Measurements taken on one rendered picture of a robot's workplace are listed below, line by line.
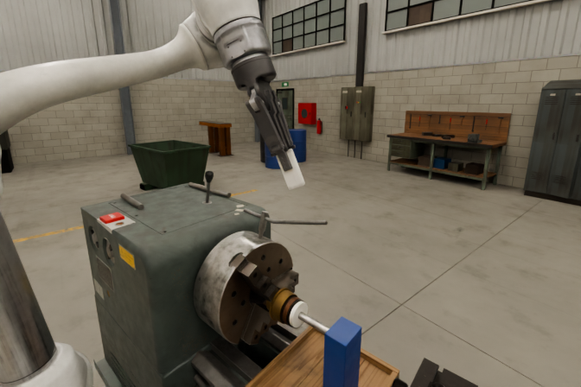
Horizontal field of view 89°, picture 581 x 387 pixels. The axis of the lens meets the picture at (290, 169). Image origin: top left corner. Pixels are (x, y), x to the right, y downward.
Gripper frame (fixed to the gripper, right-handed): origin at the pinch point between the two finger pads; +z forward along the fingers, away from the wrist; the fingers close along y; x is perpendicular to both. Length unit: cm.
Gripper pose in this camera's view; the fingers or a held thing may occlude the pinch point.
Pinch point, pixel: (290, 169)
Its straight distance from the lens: 54.3
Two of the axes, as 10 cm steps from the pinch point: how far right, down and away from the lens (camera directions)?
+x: 9.0, -3.1, -3.1
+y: -2.6, 1.9, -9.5
